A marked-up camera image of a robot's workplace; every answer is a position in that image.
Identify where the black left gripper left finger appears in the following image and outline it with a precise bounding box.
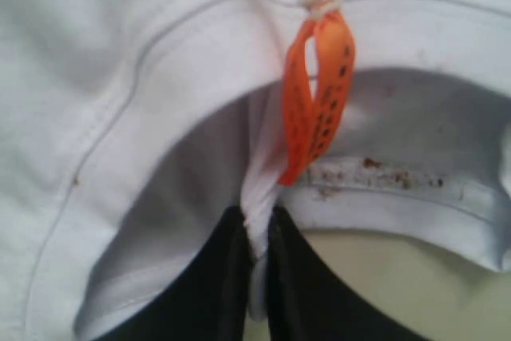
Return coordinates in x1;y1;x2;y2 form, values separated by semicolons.
99;206;252;341

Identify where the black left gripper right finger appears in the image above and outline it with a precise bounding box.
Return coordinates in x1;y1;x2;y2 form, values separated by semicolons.
267;207;424;341

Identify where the white t-shirt red Chinese patch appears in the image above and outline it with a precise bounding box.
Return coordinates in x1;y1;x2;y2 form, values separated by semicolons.
1;0;510;340

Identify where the orange tag on collar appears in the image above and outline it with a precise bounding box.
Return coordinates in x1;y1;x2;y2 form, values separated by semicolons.
279;0;356;186

